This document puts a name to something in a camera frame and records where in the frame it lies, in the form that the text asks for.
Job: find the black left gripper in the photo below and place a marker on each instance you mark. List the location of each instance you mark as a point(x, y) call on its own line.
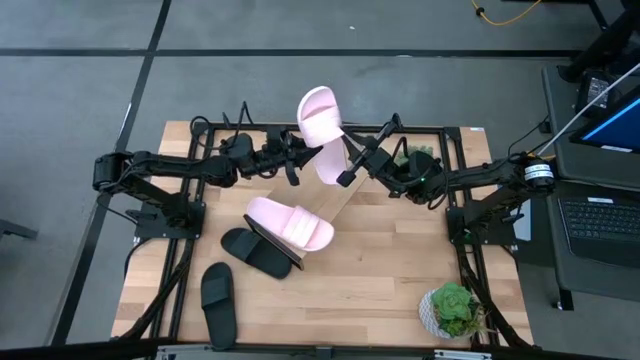
point(277, 155)

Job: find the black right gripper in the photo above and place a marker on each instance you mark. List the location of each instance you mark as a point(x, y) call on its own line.
point(372, 157)

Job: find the pink slide sandal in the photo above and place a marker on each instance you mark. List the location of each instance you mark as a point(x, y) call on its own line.
point(280, 217)
point(317, 107)

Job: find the black slide sandal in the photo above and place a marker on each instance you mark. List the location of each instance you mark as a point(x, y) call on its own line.
point(218, 310)
point(250, 247)

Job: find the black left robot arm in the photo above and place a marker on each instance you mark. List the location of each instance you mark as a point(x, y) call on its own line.
point(165, 162)

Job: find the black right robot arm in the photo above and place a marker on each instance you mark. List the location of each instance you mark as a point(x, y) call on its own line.
point(480, 175)

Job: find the green spiky artificial plant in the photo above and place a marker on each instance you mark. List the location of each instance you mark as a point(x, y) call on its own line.
point(422, 150)

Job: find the green succulent in white pot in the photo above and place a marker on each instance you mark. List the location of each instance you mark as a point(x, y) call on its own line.
point(452, 302)

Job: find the white thin rod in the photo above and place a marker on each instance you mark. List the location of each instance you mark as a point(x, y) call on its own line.
point(590, 107)

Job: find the black power supply box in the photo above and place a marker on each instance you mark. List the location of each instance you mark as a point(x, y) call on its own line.
point(595, 90)

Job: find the black laptop keyboard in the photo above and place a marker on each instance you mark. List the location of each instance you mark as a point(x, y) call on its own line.
point(600, 225)

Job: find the black stand leg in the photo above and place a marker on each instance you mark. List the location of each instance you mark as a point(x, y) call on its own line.
point(600, 47)

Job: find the monitor with blue screen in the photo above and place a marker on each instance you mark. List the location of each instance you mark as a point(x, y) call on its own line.
point(620, 125)

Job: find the dark grey cart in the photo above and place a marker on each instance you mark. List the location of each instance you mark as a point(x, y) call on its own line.
point(600, 285)

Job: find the dark grey floor object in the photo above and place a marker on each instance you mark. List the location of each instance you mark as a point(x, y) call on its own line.
point(15, 230)

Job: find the black crossbar with silver brackets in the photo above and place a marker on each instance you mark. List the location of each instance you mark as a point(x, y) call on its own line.
point(75, 350)

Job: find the wooden shoe shelf black frame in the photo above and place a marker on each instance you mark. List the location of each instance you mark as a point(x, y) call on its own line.
point(320, 200)

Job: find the black aluminium table frame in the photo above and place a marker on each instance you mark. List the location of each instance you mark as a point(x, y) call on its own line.
point(425, 129)

